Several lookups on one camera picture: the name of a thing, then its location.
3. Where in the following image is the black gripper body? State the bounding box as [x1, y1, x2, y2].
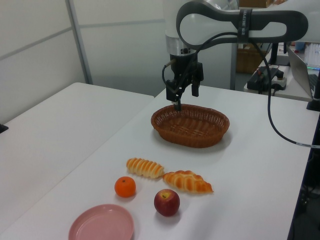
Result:
[169, 53, 205, 84]

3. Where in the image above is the striped toy bread roll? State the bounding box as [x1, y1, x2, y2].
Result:
[126, 157, 165, 180]

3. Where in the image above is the braided toy bread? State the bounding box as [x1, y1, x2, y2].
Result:
[162, 169, 215, 195]

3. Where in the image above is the orange toy mandarin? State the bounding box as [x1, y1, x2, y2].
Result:
[114, 176, 137, 199]

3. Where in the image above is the red toy apple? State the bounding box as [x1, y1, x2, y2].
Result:
[153, 188, 181, 217]

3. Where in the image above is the brown woven basket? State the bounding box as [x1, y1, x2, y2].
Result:
[150, 103, 231, 149]

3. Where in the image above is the pink plate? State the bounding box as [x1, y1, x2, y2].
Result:
[68, 203, 135, 240]

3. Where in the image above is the brown cardboard box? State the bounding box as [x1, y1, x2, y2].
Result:
[236, 42, 272, 75]

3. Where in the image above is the black power device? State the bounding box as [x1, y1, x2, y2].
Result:
[246, 66, 286, 95]

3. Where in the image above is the dark monitor stand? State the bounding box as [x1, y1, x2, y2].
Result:
[271, 42, 291, 66]

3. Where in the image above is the grey laptop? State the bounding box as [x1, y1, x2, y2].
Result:
[286, 44, 320, 100]

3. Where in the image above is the grey metal partition post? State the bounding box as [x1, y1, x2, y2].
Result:
[65, 0, 94, 86]

